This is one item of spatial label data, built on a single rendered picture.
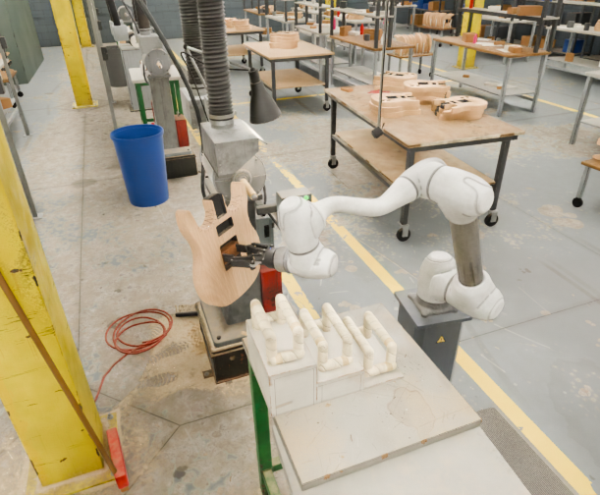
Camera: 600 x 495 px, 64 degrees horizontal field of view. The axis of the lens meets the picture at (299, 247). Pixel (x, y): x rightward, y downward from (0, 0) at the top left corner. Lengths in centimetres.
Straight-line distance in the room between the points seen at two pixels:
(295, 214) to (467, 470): 86
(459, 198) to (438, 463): 82
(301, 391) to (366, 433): 22
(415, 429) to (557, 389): 176
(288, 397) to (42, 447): 138
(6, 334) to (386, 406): 143
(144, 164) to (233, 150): 306
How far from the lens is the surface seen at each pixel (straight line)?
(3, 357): 223
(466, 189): 168
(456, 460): 155
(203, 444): 270
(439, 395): 165
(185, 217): 156
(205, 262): 165
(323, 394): 155
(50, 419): 246
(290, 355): 143
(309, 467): 144
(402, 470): 149
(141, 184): 500
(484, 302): 212
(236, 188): 178
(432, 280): 222
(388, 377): 165
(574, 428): 304
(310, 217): 144
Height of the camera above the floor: 212
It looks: 31 degrees down
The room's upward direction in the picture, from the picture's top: 1 degrees counter-clockwise
